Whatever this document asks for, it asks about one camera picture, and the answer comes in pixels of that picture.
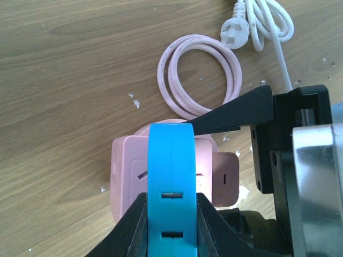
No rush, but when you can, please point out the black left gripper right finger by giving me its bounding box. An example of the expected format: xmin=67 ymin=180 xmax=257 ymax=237
xmin=197 ymin=193 xmax=240 ymax=256

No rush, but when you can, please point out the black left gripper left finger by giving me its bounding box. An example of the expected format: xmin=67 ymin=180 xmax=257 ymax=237
xmin=87 ymin=193 xmax=147 ymax=257

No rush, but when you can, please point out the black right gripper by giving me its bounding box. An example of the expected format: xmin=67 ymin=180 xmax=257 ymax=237
xmin=187 ymin=85 xmax=342 ymax=256

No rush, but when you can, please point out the blue square plug adapter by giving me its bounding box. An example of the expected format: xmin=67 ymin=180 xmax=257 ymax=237
xmin=147 ymin=123 xmax=198 ymax=256

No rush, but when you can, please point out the small pink usb charger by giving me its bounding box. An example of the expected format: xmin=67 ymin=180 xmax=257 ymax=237
xmin=212 ymin=152 xmax=239 ymax=207

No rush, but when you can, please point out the pink cube socket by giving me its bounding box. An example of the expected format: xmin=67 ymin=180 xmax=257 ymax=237
xmin=110 ymin=133 xmax=218 ymax=223

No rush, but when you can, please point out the white coiled cable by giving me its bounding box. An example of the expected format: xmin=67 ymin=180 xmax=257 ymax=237
xmin=219 ymin=0 xmax=295 ymax=92

